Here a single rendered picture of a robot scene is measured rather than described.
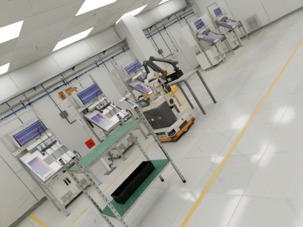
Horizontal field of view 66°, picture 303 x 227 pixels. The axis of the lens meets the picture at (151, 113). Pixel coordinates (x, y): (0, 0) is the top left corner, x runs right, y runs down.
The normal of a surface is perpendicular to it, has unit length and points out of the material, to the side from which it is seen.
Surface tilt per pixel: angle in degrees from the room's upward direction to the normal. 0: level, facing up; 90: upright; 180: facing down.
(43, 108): 90
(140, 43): 90
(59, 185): 90
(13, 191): 90
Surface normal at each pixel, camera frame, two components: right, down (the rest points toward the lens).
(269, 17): -0.60, 0.54
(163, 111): 0.54, -0.15
